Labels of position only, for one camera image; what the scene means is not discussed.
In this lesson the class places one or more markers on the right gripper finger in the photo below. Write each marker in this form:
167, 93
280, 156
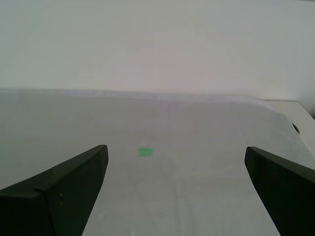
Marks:
290, 191
49, 201

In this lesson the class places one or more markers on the small green tape square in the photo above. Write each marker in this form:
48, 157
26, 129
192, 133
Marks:
146, 152

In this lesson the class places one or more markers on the translucent white table cover sheet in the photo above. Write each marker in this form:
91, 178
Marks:
172, 184

